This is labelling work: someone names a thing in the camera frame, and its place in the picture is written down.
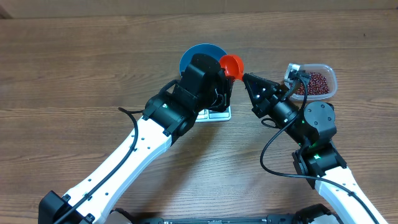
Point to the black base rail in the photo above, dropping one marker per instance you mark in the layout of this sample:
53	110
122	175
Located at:
315	214

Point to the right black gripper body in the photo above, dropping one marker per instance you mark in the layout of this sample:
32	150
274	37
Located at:
272	102

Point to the red measuring scoop blue handle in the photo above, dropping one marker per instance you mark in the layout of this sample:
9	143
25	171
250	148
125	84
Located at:
233	66

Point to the white digital kitchen scale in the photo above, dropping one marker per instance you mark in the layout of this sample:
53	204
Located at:
206	116

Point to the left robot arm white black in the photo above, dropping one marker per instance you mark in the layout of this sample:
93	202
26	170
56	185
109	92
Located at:
167	116

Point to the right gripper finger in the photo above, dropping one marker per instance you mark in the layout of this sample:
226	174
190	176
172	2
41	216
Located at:
251	86
265	84

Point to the clear plastic container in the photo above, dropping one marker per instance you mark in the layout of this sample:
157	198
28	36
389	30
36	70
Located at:
328	72

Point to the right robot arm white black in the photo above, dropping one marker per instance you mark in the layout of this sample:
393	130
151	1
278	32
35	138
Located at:
312	127

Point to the red adzuki beans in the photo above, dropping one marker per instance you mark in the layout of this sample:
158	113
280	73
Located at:
318	84

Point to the blue plastic bowl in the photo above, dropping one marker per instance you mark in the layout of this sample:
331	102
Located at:
209	49

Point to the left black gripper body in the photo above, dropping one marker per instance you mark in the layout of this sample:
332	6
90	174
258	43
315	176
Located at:
222	100

